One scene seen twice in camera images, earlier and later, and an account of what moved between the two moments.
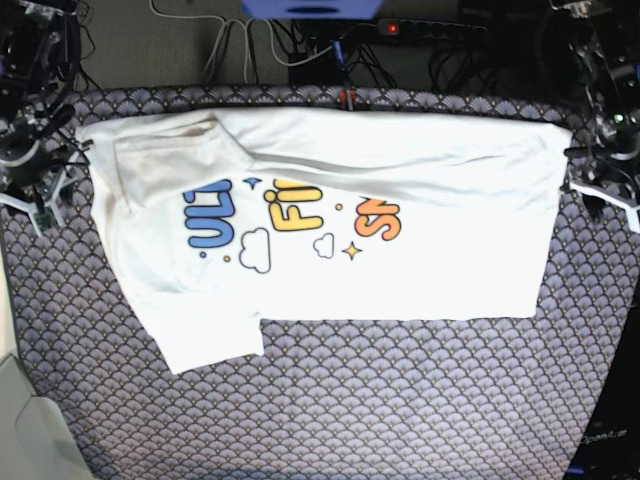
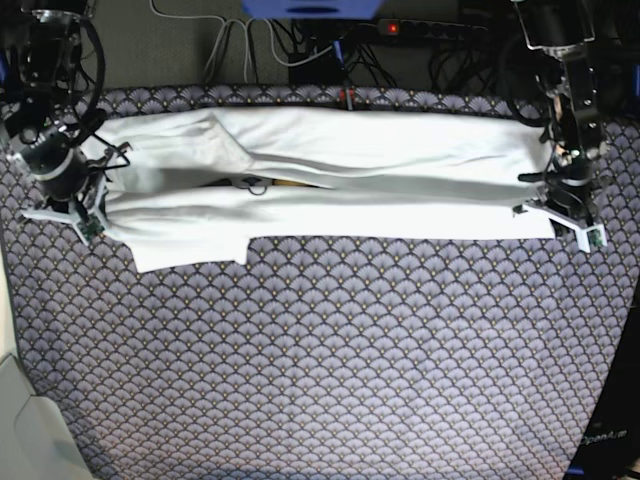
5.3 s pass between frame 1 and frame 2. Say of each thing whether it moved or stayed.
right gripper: moved
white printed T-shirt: moved
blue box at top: stayed
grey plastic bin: stayed
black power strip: stayed
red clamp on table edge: stayed
